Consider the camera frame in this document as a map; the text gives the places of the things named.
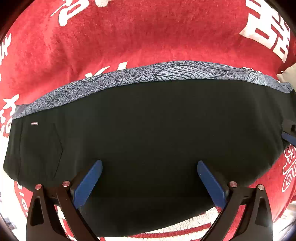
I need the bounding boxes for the black pants with blue trim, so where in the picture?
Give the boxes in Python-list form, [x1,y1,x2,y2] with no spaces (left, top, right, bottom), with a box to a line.
[4,61,295,237]

